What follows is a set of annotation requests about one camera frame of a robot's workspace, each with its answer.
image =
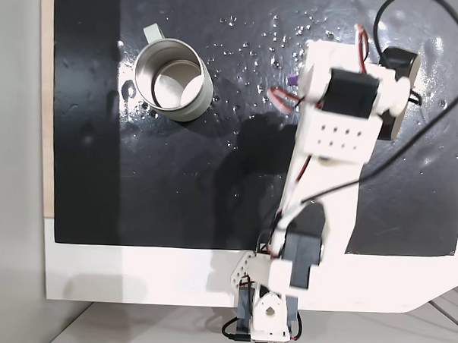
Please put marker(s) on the purple pen grip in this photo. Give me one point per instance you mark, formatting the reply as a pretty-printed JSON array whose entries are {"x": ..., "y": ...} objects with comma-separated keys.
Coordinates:
[{"x": 293, "y": 80}]

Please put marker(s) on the black table mat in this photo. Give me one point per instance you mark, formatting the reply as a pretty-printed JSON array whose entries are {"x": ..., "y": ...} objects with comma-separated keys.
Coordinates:
[{"x": 175, "y": 184}]

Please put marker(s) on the black camera box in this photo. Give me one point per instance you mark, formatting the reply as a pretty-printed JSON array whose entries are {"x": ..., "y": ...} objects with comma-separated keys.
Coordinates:
[{"x": 399, "y": 59}]

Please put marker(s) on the pale green steel-rimmed mug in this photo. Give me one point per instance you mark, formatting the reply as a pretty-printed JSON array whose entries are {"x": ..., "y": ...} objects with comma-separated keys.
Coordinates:
[{"x": 172, "y": 81}]

